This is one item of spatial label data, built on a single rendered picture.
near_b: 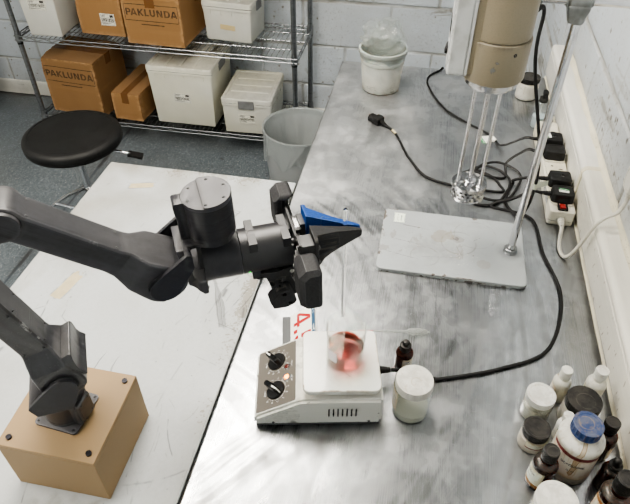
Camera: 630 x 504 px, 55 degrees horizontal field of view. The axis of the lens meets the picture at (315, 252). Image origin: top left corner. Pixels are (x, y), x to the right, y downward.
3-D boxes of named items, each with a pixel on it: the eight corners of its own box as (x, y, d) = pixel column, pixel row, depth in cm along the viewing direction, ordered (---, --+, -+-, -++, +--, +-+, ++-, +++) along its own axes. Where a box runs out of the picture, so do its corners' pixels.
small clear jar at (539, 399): (549, 427, 95) (558, 409, 92) (519, 422, 96) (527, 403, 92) (547, 403, 99) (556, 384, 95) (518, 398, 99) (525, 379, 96)
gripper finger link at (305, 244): (282, 202, 78) (284, 225, 80) (298, 247, 71) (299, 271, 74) (297, 199, 78) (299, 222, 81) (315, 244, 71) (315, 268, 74)
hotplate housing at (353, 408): (254, 428, 95) (251, 399, 90) (259, 362, 105) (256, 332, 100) (394, 426, 95) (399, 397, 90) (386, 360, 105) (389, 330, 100)
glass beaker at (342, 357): (365, 378, 92) (368, 343, 86) (323, 376, 92) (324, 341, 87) (364, 342, 97) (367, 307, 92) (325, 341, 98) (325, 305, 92)
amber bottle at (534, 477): (545, 469, 90) (561, 438, 84) (552, 492, 87) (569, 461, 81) (521, 470, 90) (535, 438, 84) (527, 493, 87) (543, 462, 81)
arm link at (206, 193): (153, 303, 71) (130, 230, 62) (145, 257, 76) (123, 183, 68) (247, 281, 73) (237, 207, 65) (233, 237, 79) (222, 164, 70)
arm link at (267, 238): (226, 188, 79) (232, 224, 83) (250, 286, 65) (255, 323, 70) (287, 178, 80) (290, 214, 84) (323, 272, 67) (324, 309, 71)
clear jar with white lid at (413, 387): (431, 399, 99) (437, 369, 94) (424, 429, 95) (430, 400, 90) (395, 389, 101) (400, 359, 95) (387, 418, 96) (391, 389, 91)
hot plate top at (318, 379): (302, 395, 90) (302, 392, 90) (302, 334, 99) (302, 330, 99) (382, 394, 91) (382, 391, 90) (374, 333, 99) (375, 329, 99)
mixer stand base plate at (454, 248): (374, 270, 122) (375, 266, 121) (385, 211, 137) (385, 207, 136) (526, 290, 118) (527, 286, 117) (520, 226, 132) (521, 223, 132)
